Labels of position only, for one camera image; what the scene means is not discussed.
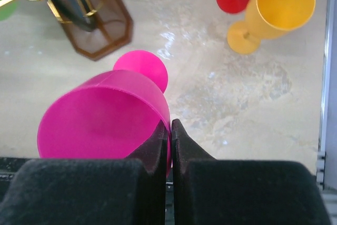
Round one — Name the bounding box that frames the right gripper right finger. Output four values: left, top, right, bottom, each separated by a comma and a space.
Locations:
171, 119, 331, 224

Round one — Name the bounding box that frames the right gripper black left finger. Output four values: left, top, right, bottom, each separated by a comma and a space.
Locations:
1, 123, 168, 224

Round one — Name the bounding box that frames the pink wine glass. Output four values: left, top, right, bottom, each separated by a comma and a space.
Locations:
37, 50, 172, 178

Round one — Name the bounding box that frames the yellow wine glass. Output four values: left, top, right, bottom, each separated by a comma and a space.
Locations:
227, 0, 316, 54

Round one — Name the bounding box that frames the gold and black glass rack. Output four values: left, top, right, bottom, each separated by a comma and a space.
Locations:
1, 0, 134, 61

